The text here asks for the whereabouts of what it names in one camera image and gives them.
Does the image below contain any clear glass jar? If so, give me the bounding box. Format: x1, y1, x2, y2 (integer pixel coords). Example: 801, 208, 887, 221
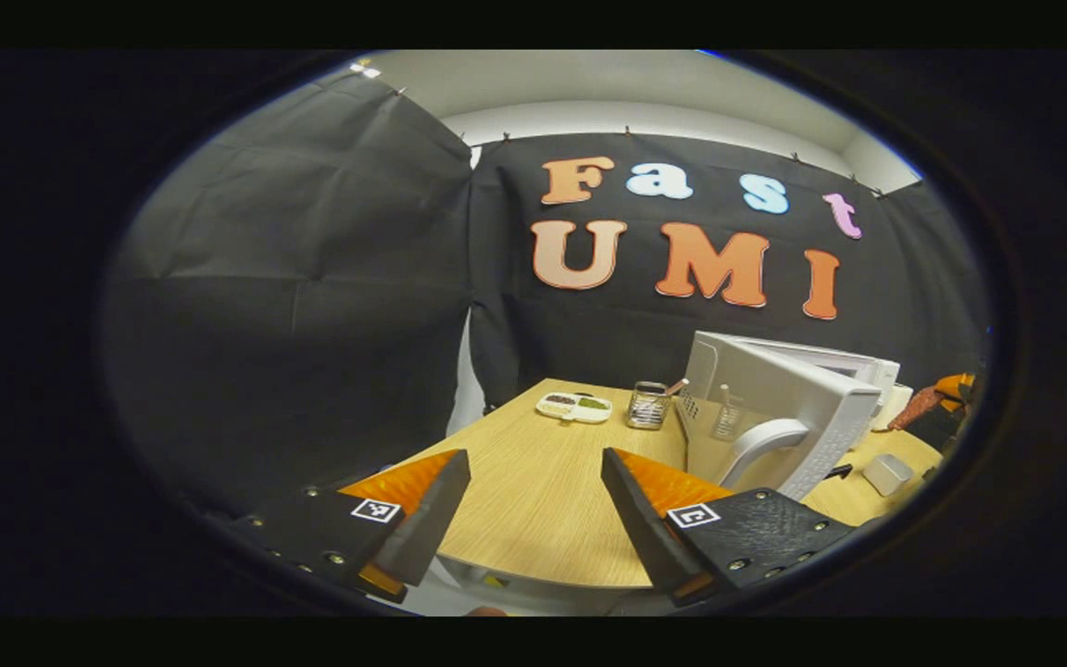
626, 380, 673, 431

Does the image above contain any reddish brown food piece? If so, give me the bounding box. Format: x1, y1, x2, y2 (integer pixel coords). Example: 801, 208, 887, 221
887, 384, 944, 431

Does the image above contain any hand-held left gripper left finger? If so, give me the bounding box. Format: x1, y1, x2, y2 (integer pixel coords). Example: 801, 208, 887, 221
217, 448, 473, 605

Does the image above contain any black backdrop cloth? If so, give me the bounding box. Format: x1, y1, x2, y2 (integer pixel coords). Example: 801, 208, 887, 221
98, 69, 993, 520

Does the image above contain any white microwave oven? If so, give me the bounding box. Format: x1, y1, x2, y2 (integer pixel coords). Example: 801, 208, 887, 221
675, 331, 902, 501

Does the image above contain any small white rectangular dish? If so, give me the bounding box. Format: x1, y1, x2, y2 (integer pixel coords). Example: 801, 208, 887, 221
862, 452, 915, 497

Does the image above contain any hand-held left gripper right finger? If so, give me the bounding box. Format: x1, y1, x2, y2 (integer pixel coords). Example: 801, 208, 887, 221
599, 447, 859, 609

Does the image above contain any white divided condiment dish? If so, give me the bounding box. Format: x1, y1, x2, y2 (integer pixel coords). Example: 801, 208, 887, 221
535, 392, 613, 425

